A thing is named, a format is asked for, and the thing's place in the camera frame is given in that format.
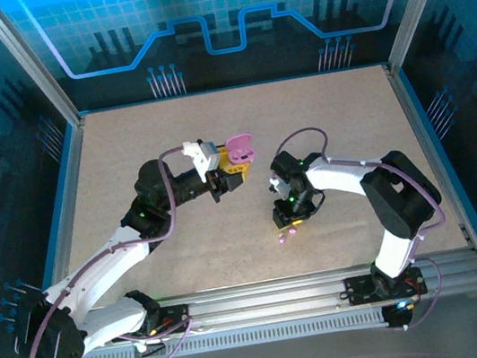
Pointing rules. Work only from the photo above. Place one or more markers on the purple earbud charging case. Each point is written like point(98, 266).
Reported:
point(244, 155)

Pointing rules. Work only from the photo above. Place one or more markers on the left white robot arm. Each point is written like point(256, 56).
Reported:
point(98, 267)

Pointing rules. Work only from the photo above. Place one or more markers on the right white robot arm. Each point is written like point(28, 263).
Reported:
point(342, 174)

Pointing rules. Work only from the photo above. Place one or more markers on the left aluminium side rail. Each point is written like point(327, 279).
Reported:
point(66, 183)

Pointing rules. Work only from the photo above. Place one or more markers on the aluminium side rail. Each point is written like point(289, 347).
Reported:
point(458, 198)
point(66, 183)

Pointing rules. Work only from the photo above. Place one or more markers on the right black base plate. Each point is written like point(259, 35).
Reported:
point(357, 287)

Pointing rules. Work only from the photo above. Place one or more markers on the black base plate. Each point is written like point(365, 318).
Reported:
point(173, 314)
point(357, 287)

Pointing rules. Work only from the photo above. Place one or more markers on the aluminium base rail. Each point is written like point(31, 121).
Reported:
point(267, 304)

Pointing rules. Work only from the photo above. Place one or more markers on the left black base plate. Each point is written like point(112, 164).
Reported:
point(173, 314)

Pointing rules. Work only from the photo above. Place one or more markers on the right aluminium side rail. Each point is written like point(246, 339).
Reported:
point(458, 198)

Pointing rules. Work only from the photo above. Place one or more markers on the left aluminium frame post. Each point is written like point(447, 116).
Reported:
point(30, 62)

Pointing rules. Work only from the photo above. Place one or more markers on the aluminium frame post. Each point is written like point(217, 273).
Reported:
point(418, 0)
point(30, 62)

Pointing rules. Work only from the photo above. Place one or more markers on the right aluminium frame post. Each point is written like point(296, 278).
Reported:
point(418, 0)

